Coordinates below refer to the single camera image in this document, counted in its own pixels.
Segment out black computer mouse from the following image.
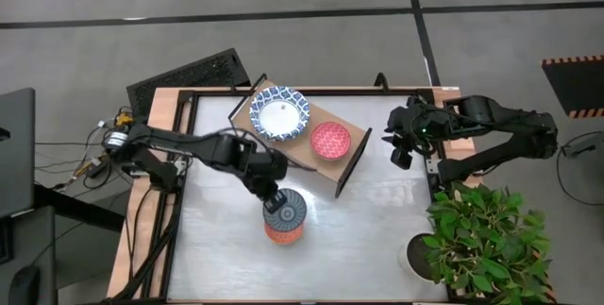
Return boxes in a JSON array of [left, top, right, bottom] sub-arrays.
[[8, 265, 42, 305]]

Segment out black looped floor cable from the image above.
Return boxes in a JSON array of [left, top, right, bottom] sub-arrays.
[[556, 130, 604, 207]]

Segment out dark grey desk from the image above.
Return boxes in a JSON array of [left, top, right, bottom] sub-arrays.
[[0, 205, 59, 305]]

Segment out dark grey monitor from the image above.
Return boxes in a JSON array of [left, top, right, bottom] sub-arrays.
[[0, 87, 37, 219]]

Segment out white plant pot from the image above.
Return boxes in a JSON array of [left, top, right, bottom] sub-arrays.
[[398, 232, 438, 282]]

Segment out blue patterned ceramic bowl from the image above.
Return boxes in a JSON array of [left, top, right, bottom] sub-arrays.
[[261, 187, 308, 231]]

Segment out wooden shelf with black frame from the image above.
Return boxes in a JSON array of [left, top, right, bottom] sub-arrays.
[[227, 73, 374, 199]]

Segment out red patterned ceramic bowl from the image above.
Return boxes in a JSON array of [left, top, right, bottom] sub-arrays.
[[310, 121, 353, 161]]

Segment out black metal table frame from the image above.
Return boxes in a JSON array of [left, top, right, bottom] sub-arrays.
[[159, 86, 447, 304]]

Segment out green leafy plant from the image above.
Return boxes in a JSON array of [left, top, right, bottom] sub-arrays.
[[422, 184, 553, 305]]

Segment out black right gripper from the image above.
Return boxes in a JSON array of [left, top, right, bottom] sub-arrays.
[[381, 95, 447, 172]]

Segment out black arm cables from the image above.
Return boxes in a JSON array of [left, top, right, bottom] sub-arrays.
[[123, 186, 186, 302]]

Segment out black mat with striped edges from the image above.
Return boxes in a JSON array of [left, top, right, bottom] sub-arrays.
[[541, 55, 604, 120]]

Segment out blue patterned paper bowl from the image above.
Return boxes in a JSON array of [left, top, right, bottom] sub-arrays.
[[248, 85, 311, 144]]

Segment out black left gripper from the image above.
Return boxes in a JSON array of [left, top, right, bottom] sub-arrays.
[[243, 171, 288, 215]]

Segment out tangled cable bundle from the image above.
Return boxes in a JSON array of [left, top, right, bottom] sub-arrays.
[[35, 106, 143, 191]]

